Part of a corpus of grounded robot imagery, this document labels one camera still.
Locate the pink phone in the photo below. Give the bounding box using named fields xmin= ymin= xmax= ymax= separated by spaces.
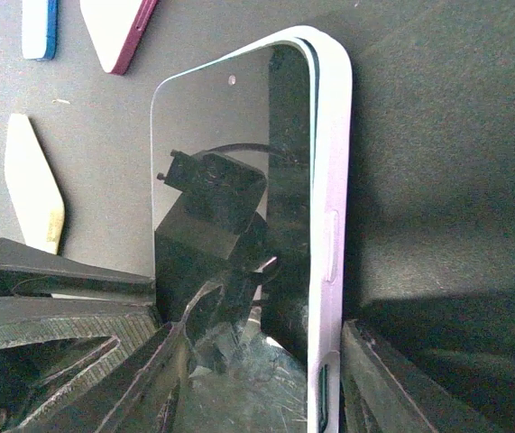
xmin=79 ymin=0 xmax=158 ymax=75

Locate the blue phone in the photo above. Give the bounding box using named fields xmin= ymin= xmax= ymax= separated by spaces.
xmin=22 ymin=0 xmax=58 ymax=60

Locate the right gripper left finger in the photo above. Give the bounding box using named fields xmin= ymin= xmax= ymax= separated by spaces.
xmin=0 ymin=238 xmax=188 ymax=432

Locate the lavender phone case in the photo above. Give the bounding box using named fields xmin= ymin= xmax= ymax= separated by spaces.
xmin=194 ymin=25 xmax=352 ymax=432

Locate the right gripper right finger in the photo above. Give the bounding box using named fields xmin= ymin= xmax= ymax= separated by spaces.
xmin=341 ymin=320 xmax=501 ymax=432

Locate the teal phone black screen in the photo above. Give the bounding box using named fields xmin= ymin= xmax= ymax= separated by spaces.
xmin=150 ymin=40 xmax=315 ymax=432

